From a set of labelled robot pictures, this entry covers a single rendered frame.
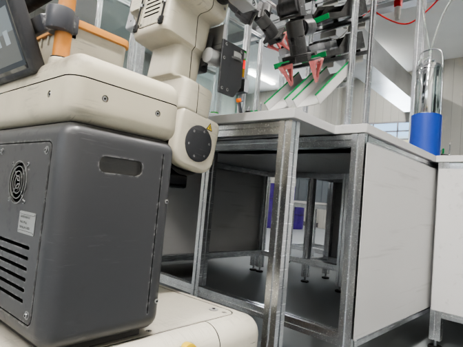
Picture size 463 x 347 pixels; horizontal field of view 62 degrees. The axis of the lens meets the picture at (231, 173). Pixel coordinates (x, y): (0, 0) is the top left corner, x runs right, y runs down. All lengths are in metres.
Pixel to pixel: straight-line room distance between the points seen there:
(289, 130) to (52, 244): 0.73
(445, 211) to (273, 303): 1.04
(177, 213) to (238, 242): 0.67
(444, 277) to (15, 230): 1.69
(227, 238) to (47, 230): 2.35
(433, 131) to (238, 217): 1.52
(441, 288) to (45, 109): 1.72
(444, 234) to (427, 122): 0.65
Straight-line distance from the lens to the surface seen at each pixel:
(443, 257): 1.98
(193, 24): 1.20
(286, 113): 1.17
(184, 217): 2.67
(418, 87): 2.40
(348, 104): 1.72
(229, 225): 2.99
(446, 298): 2.00
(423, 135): 2.31
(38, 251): 0.75
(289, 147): 1.16
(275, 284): 1.18
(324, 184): 3.80
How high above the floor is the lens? 0.58
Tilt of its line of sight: 4 degrees up
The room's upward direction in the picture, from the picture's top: 5 degrees clockwise
